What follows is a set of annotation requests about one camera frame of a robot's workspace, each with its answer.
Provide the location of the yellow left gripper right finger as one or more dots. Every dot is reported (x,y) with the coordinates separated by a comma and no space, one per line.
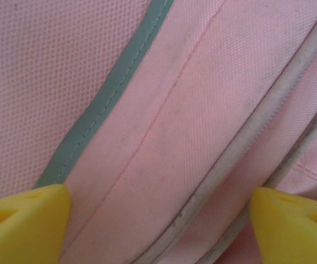
(293,231)

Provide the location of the pink backpack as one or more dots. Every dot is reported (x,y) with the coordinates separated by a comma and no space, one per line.
(175,110)

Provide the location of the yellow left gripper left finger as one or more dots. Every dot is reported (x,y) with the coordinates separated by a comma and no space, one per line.
(18,228)

